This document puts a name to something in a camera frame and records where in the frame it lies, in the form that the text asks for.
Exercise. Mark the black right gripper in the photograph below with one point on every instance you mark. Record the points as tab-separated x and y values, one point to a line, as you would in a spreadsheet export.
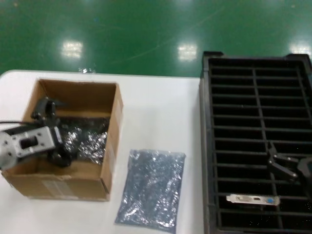
306	169

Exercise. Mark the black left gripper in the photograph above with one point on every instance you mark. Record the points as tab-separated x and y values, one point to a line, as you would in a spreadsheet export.
29	127

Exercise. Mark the grey antistatic packaging bag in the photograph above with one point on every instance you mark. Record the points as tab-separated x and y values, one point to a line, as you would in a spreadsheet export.
90	143

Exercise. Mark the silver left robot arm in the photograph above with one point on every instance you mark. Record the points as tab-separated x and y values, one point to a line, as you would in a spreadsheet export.
6	156

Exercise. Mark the brown cardboard box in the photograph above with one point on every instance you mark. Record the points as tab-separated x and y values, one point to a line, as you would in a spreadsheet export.
61	185

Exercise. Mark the black slotted plastic container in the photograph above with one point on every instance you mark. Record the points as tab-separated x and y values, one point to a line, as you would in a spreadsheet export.
207	122

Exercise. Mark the small shiny plastic scrap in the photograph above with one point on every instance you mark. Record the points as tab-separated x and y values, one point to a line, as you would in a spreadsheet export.
85	70

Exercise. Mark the empty grey antistatic bag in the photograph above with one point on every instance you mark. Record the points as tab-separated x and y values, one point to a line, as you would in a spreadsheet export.
151	190

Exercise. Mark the left wrist camera silver bracket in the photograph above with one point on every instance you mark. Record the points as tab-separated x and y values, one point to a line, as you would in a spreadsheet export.
31	143

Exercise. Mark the graphics card with silver bracket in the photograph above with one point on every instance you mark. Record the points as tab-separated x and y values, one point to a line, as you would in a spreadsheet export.
243	199

